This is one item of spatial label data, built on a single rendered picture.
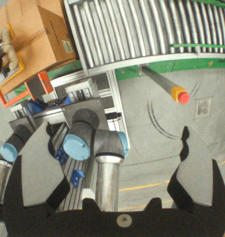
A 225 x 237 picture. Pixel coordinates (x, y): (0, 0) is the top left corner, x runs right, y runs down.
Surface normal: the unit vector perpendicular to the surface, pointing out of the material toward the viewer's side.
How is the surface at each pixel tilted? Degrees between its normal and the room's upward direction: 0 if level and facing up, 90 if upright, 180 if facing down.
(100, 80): 0
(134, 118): 0
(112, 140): 67
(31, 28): 0
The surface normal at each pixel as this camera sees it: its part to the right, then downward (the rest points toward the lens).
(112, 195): 0.44, -0.51
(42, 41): -0.03, 0.51
